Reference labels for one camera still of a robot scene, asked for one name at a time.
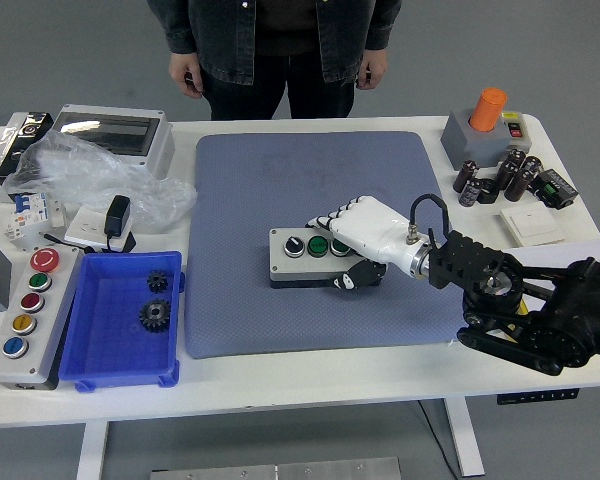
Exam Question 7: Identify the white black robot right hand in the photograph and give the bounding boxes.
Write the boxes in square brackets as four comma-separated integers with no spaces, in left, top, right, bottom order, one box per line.
[304,195,424,294]

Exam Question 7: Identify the person's left hand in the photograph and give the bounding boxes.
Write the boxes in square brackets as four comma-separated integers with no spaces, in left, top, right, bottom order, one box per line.
[355,49,389,92]

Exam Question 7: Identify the person's right hand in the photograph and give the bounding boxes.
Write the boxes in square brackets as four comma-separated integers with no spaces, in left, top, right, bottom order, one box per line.
[168,51,205,100]

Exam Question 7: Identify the grey four-button control box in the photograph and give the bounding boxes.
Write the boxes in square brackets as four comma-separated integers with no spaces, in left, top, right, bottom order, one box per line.
[268,227,384,290]

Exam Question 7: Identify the grey five-button control box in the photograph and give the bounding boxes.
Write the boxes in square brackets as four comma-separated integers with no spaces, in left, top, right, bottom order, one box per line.
[0,245,84,391]

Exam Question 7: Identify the grey distribution box clear lid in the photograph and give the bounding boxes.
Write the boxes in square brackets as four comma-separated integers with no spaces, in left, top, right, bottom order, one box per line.
[51,103,176,181]

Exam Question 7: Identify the person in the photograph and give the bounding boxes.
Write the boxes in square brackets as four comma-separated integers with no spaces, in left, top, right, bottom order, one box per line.
[146,0,404,121]

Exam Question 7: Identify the orange cylinder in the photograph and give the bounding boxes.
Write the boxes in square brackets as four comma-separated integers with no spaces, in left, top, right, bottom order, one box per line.
[468,87,508,133]

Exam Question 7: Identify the small black plastic part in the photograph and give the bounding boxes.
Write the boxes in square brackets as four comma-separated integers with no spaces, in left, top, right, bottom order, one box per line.
[477,178,501,205]

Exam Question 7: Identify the blue-grey cushion mat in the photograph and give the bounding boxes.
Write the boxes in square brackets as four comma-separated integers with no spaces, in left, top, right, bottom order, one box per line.
[183,130,466,360]

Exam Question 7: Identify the clear plastic bag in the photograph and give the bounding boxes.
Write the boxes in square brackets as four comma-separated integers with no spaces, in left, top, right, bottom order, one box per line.
[2,132,199,229]

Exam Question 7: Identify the black module green terminals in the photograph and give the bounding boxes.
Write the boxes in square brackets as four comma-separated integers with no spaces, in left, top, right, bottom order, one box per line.
[529,168,580,210]

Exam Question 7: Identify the white box glossy black panel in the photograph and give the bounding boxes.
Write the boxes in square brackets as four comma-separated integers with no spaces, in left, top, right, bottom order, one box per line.
[0,110,55,204]

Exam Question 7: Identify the white blue circuit breaker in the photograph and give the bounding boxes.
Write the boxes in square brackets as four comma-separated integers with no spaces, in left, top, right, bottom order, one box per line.
[2,192,69,246]

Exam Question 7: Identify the white table leg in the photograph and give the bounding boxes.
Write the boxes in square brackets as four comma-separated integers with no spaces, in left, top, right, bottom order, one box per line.
[75,421,110,480]
[444,398,486,477]

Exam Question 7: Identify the black table height controller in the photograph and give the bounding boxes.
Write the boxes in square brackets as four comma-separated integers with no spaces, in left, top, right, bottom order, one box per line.
[497,387,580,405]

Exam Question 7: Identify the large black gear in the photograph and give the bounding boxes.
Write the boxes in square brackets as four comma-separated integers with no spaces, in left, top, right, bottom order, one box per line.
[138,298,173,331]

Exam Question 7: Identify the grey metal floor plate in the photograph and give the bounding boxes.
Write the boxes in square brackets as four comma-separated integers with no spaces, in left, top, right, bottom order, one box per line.
[149,456,401,480]

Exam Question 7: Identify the blue plastic bin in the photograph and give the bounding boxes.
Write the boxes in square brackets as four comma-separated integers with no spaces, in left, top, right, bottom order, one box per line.
[58,250,187,394]

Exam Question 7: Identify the grey switch base block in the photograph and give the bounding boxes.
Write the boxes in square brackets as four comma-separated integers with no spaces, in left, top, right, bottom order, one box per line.
[440,108,533,169]

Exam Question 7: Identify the white wall switch plate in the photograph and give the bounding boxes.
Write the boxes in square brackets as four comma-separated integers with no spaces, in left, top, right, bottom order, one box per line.
[499,204,565,247]

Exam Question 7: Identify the black power adapter with cord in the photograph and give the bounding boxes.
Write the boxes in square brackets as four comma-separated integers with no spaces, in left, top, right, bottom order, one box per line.
[38,194,137,254]

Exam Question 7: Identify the white wall socket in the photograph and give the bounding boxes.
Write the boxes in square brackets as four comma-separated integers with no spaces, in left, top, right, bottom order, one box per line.
[63,206,137,254]

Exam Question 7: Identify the thin black cable under table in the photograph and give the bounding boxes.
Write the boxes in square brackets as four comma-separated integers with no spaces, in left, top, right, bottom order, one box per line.
[417,399,461,480]

